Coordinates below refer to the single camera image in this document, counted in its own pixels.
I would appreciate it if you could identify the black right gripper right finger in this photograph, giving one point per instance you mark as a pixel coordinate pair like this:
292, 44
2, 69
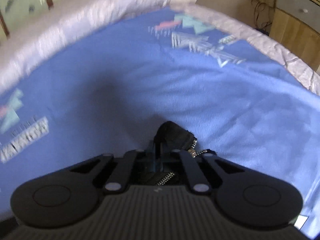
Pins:
244, 196

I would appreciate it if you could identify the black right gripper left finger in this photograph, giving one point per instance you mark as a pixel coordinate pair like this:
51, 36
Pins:
71, 194

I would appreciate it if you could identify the pale lilac quilt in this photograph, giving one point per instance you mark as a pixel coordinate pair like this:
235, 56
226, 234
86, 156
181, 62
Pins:
71, 20

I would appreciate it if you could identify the wooden drawer cabinet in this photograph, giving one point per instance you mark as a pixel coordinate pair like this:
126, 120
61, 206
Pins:
296, 27

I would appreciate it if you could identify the blue patterned bed sheet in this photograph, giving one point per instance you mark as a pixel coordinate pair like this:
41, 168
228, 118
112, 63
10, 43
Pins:
111, 90

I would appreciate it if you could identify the black pants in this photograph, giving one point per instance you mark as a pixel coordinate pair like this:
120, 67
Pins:
164, 165

